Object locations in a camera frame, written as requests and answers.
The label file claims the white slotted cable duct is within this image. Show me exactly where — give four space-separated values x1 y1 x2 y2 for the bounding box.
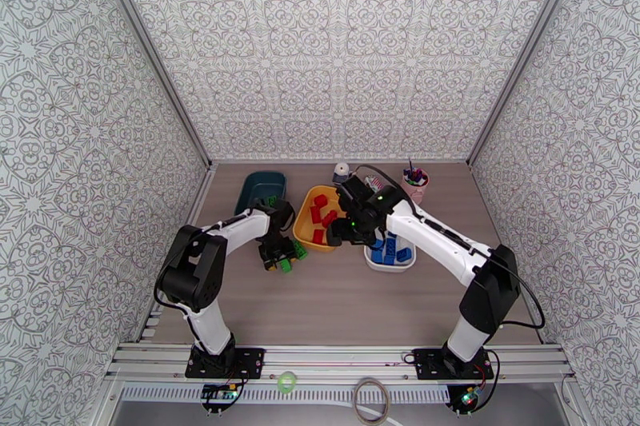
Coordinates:
119 385 454 404

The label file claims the white hose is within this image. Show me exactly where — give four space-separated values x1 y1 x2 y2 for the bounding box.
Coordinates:
345 401 403 426

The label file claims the yellow plastic container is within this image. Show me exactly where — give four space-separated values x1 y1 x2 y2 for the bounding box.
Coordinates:
292 185 351 253

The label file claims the aluminium frame post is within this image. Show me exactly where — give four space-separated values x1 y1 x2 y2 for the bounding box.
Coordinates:
465 0 595 166
83 0 215 170

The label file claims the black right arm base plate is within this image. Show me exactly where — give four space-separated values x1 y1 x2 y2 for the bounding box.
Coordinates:
414 347 495 382

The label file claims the white plastic container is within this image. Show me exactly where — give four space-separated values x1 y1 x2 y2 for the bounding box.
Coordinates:
363 234 418 274

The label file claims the dark teal plastic container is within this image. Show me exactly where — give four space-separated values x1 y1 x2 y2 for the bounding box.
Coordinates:
234 170 289 217

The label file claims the small bottle with white cap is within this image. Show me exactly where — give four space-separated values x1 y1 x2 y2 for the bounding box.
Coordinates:
333 161 357 186

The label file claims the aluminium mounting rail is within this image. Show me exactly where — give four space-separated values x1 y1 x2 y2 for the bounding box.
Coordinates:
105 341 574 383

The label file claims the pink pen cup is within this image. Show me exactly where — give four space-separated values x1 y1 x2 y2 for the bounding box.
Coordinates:
402 170 430 206

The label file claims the grey coiled cable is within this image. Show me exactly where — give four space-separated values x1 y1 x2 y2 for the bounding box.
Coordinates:
352 377 391 423

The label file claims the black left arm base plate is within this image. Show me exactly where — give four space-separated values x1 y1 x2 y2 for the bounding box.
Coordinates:
185 347 266 380

